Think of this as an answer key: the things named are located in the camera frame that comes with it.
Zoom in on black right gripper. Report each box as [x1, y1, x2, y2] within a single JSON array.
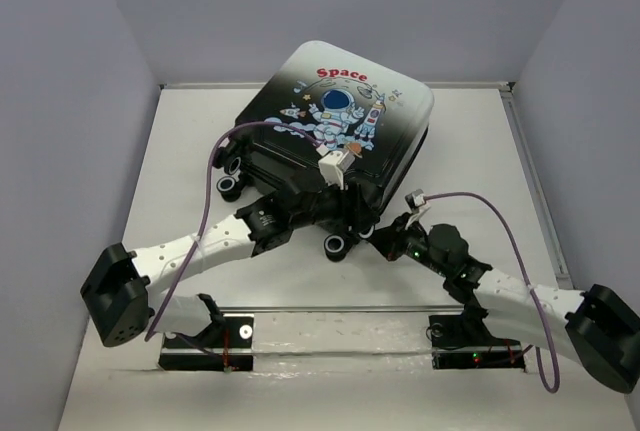
[[362, 212, 449, 278]]

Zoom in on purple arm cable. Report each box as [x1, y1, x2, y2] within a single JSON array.
[[424, 191, 560, 394], [144, 122, 326, 342]]

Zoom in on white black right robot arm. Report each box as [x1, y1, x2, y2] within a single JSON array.
[[368, 213, 639, 394]]

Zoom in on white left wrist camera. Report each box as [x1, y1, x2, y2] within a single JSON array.
[[318, 149, 355, 189]]

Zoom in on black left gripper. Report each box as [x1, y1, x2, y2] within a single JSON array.
[[289, 173, 380, 233]]

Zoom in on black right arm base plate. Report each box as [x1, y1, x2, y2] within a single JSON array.
[[425, 309, 529, 371]]

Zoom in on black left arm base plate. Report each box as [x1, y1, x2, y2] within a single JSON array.
[[158, 294, 255, 373]]

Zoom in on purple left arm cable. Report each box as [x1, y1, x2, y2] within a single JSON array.
[[144, 122, 326, 342]]

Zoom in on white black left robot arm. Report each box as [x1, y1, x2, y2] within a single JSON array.
[[80, 184, 380, 348]]

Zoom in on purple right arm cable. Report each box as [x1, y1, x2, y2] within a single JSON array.
[[424, 191, 560, 394]]

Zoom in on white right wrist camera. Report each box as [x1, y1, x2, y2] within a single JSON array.
[[405, 189, 431, 227]]

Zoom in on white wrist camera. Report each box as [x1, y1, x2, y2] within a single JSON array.
[[318, 149, 355, 189], [405, 189, 431, 227]]

